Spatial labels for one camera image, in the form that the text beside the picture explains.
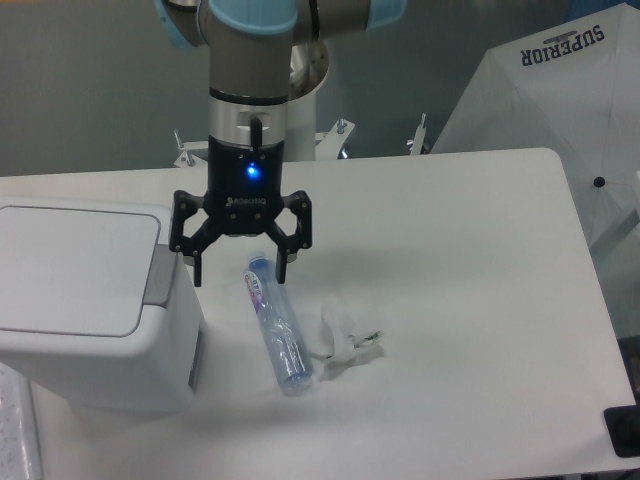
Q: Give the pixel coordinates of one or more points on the crumpled white plastic wrapper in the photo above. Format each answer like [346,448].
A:
[341,342]

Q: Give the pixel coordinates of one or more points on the black device at table edge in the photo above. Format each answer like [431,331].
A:
[623,427]

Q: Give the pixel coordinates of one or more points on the white metal base bracket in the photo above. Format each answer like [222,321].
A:
[328,145]

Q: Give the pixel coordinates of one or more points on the clear plastic water bottle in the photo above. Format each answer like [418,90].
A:
[289,356]

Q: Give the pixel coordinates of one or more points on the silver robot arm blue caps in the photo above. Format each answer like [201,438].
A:
[250,45]

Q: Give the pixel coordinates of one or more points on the white Superior umbrella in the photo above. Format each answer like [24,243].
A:
[573,89]

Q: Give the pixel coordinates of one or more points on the white push-lid trash can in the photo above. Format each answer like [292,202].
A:
[95,306]

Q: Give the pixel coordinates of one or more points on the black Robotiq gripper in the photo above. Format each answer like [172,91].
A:
[245,190]

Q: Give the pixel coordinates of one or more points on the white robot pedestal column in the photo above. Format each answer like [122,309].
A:
[302,125]

